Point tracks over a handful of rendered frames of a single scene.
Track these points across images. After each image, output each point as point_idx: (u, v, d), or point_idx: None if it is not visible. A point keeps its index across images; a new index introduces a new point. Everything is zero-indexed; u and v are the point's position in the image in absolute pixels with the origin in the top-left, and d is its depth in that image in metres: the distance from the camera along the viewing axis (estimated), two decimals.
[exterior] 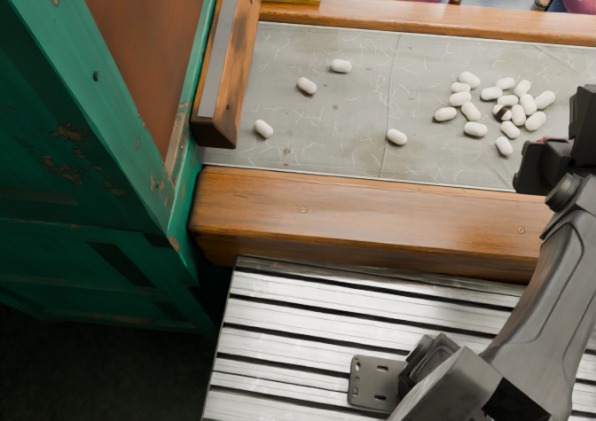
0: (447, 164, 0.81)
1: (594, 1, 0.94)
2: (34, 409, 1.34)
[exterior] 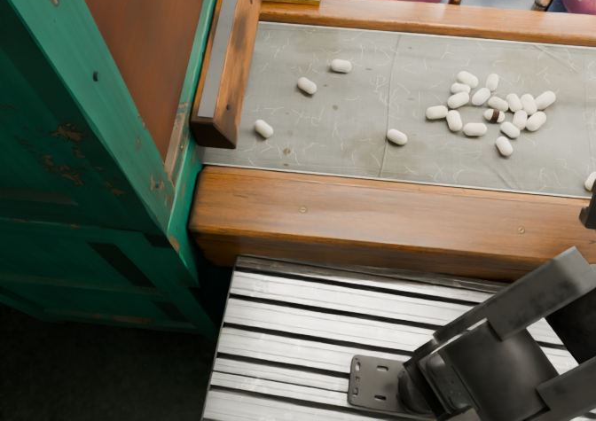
0: (447, 164, 0.81)
1: (594, 1, 0.94)
2: (34, 409, 1.34)
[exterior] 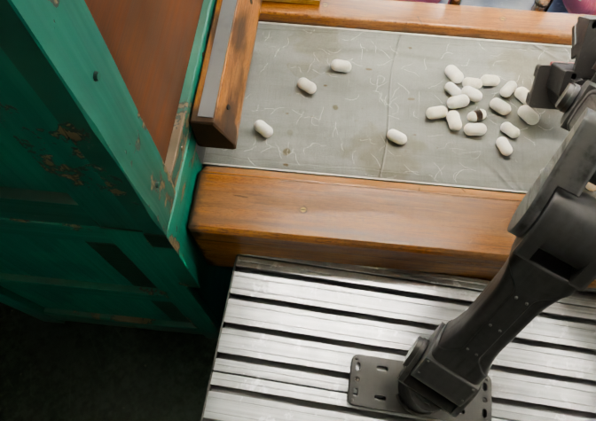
0: (447, 164, 0.81)
1: (594, 1, 0.94)
2: (34, 409, 1.34)
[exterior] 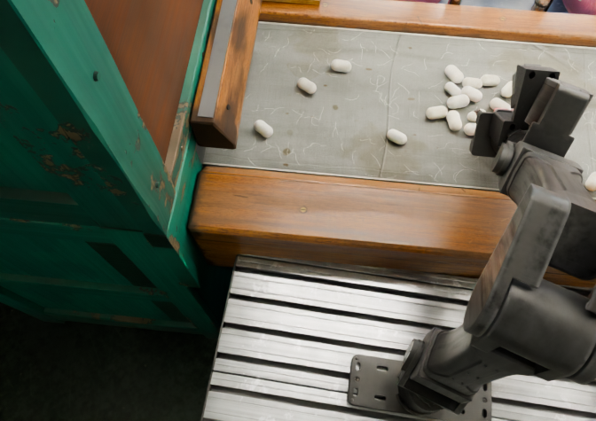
0: (447, 164, 0.81)
1: (594, 1, 0.94)
2: (34, 409, 1.34)
